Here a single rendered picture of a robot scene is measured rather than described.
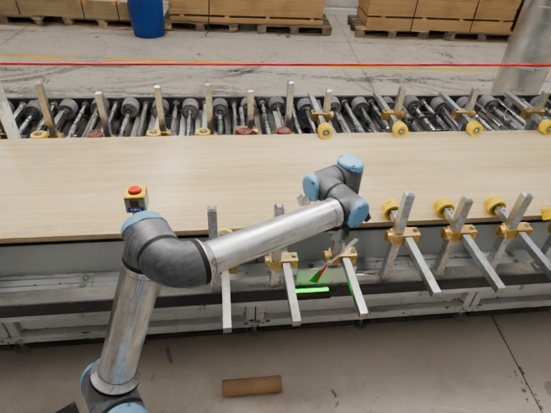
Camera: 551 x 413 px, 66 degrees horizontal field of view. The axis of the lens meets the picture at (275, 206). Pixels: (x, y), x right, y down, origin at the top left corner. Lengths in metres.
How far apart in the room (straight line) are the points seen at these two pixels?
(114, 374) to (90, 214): 0.83
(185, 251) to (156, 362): 1.56
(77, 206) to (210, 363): 1.08
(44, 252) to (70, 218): 0.20
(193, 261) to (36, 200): 1.29
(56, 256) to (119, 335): 0.90
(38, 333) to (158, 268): 1.64
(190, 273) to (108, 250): 1.06
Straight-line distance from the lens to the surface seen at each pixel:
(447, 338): 2.81
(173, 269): 1.02
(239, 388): 2.33
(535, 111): 3.26
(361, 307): 1.65
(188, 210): 1.94
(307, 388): 2.42
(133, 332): 1.29
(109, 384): 1.45
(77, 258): 2.11
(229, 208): 1.94
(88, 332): 2.54
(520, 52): 5.31
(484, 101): 3.61
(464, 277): 2.14
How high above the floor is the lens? 2.12
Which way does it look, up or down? 39 degrees down
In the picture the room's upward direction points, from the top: 3 degrees clockwise
